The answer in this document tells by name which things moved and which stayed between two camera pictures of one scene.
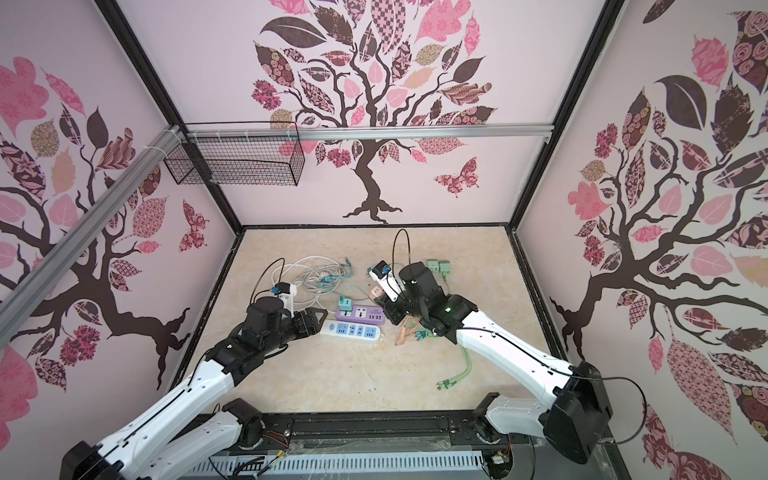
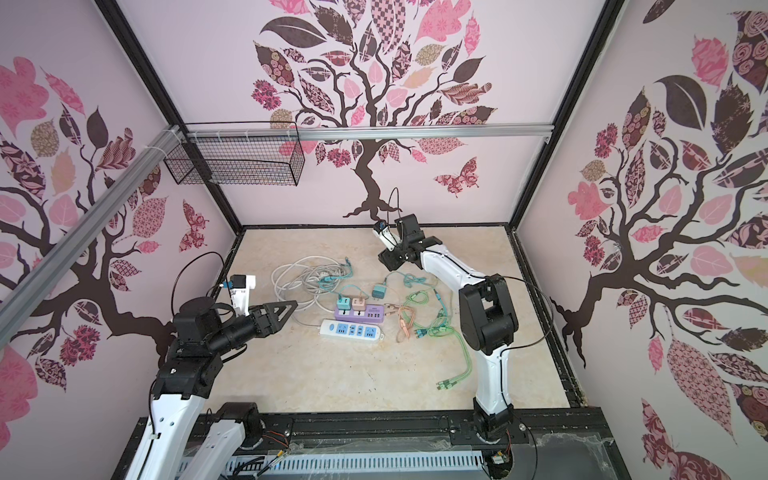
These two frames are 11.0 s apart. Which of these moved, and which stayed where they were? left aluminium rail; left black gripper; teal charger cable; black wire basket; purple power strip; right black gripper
Moved: right black gripper; left black gripper
Stayed: teal charger cable; black wire basket; purple power strip; left aluminium rail
